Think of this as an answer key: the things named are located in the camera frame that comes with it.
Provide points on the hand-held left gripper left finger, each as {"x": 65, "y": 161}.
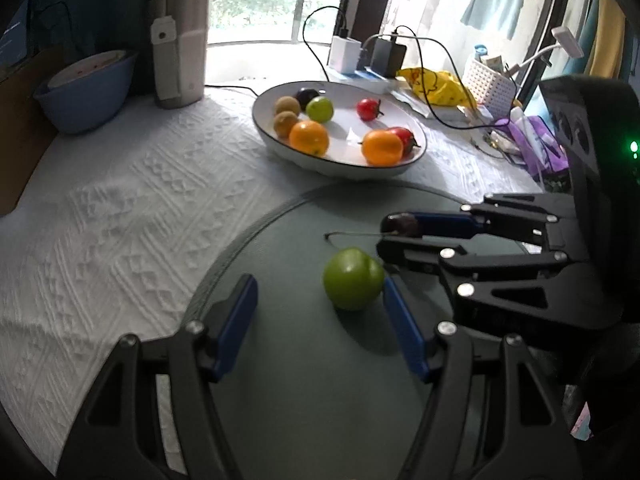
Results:
{"x": 237, "y": 320}

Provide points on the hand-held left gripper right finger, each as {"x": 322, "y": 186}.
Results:
{"x": 405, "y": 330}

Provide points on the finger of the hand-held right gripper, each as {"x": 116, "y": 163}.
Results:
{"x": 445, "y": 225}
{"x": 410, "y": 252}

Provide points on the dark red cherry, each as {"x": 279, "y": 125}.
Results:
{"x": 400, "y": 223}

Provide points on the large green apple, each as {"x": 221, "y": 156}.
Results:
{"x": 353, "y": 278}

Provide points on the large red tomato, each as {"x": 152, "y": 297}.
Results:
{"x": 406, "y": 136}

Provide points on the small orange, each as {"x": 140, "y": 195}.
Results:
{"x": 382, "y": 149}

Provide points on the white round plate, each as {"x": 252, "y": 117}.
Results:
{"x": 345, "y": 147}

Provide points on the small red tomato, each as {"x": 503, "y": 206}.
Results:
{"x": 368, "y": 108}

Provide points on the large orange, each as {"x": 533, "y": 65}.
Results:
{"x": 309, "y": 137}

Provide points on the dark purple plum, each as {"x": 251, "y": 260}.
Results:
{"x": 305, "y": 94}

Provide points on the purple pouch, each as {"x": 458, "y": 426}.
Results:
{"x": 547, "y": 147}

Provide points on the round grey glass mat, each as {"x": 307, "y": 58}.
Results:
{"x": 310, "y": 360}

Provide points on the yellow printed bag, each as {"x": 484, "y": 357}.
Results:
{"x": 435, "y": 85}

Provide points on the white woven basket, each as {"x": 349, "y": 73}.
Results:
{"x": 487, "y": 84}

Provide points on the white textured tablecloth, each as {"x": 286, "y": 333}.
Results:
{"x": 125, "y": 210}

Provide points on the white desk lamp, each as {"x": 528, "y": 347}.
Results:
{"x": 567, "y": 40}

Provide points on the white power strip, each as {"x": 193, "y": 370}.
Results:
{"x": 362, "y": 79}

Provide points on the yellow curtain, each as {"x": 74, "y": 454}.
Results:
{"x": 607, "y": 30}

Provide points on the black charger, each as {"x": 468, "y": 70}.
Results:
{"x": 387, "y": 57}

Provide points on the small brown longan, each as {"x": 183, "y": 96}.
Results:
{"x": 284, "y": 124}
{"x": 287, "y": 106}

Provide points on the white charger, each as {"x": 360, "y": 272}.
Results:
{"x": 345, "y": 55}

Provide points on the balcony railing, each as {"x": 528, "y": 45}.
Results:
{"x": 295, "y": 5}

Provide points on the blue bowl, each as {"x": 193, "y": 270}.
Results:
{"x": 85, "y": 100}

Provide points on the white hanging tag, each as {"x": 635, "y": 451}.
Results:
{"x": 165, "y": 60}

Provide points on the pink bowl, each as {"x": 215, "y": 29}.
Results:
{"x": 90, "y": 67}

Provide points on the stainless steel travel mug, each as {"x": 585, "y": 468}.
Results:
{"x": 192, "y": 15}

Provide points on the tablet screen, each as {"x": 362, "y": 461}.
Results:
{"x": 12, "y": 35}

